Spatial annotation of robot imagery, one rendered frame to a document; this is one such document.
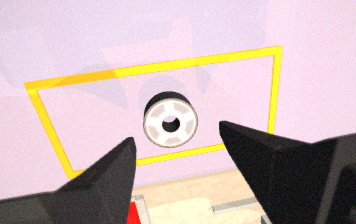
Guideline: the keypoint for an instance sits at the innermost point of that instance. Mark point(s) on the white and black toy wheel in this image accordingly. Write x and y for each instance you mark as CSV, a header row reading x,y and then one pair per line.
x,y
169,134

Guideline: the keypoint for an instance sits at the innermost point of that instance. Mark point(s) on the yellow rectangular outline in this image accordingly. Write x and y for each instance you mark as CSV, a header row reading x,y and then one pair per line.
x,y
33,86

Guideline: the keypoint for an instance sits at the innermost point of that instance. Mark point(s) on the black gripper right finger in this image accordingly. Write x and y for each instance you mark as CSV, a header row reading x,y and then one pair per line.
x,y
293,181

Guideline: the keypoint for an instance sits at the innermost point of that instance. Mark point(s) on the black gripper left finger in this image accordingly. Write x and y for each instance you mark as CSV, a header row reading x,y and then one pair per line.
x,y
99,195

